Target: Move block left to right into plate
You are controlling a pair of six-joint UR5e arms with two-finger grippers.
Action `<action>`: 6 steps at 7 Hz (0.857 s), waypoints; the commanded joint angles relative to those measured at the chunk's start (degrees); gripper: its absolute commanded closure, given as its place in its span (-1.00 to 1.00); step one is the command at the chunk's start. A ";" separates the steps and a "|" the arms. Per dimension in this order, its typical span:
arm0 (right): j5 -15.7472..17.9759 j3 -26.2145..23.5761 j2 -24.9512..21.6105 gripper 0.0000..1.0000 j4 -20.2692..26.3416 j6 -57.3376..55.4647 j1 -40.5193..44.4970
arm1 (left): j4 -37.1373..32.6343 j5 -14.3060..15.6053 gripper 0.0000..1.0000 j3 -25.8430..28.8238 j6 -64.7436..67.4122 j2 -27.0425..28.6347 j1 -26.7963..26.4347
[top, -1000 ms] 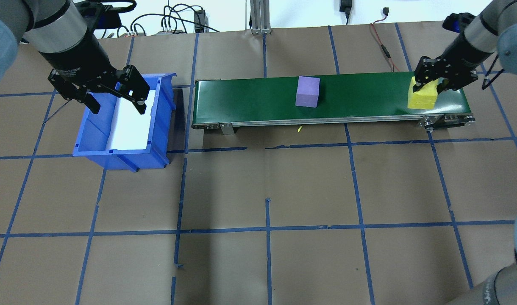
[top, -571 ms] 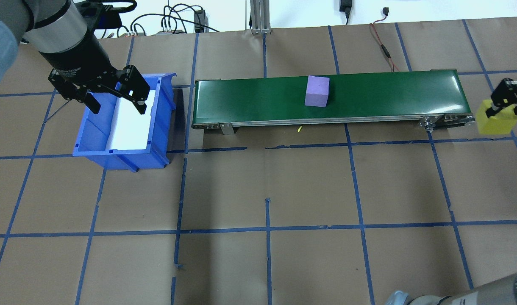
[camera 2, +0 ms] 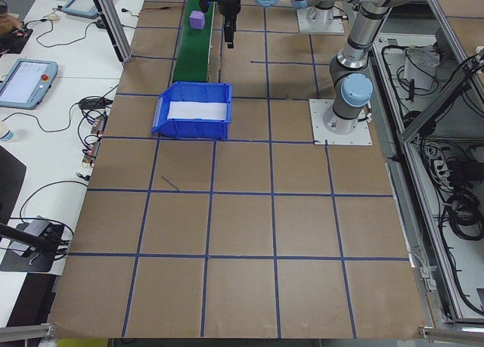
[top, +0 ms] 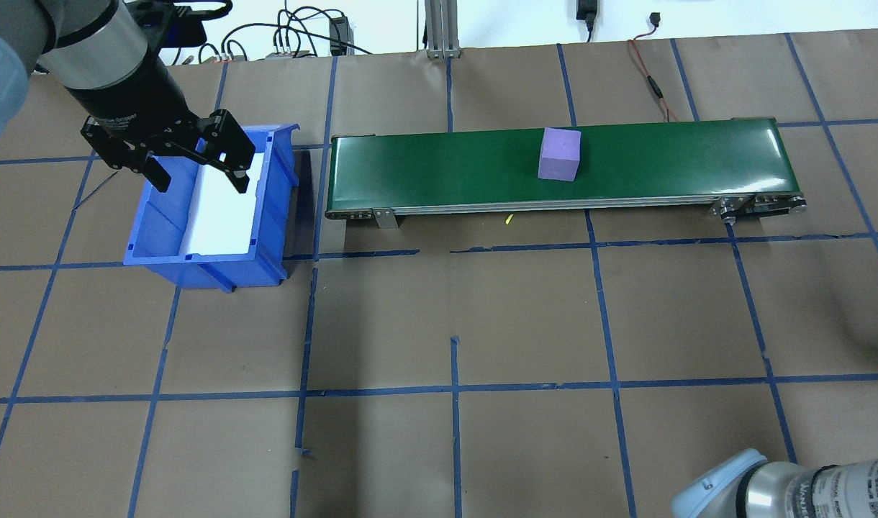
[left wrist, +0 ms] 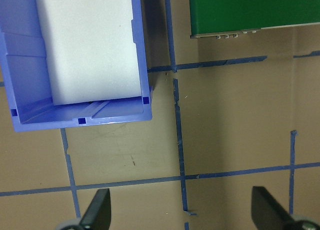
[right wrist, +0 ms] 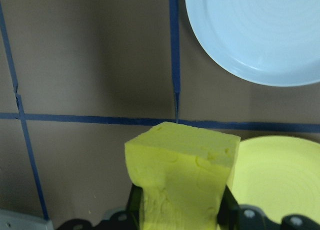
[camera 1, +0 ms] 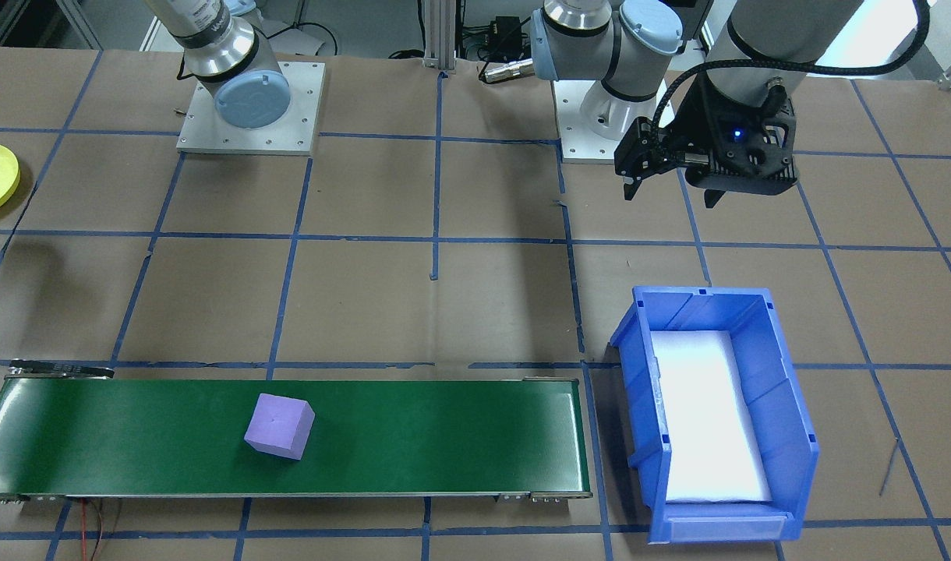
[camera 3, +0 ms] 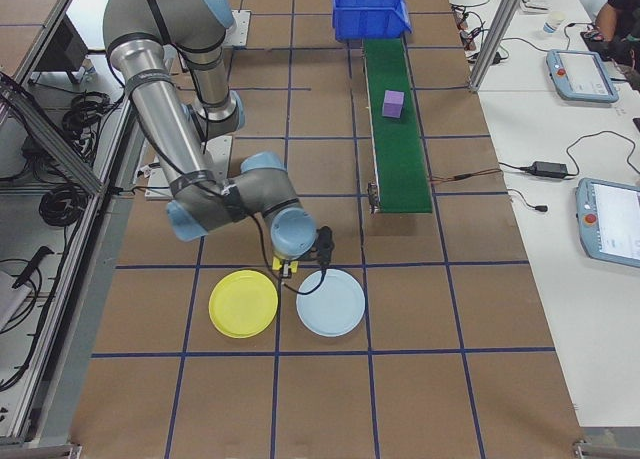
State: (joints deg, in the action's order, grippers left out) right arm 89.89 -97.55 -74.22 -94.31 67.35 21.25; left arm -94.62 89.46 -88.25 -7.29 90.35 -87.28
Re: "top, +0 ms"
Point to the purple foam block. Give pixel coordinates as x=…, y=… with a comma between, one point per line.
x=558, y=155

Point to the white foam pad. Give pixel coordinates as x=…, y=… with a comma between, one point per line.
x=223, y=223

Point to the blue plastic storage bin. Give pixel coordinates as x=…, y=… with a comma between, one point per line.
x=216, y=273

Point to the black power adapter brick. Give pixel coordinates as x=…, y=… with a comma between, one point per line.
x=587, y=8
x=340, y=32

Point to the green conveyor belt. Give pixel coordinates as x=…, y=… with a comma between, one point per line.
x=446, y=169

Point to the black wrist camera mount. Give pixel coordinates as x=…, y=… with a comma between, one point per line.
x=180, y=29

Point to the aluminium profile post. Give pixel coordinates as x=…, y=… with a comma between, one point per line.
x=442, y=29

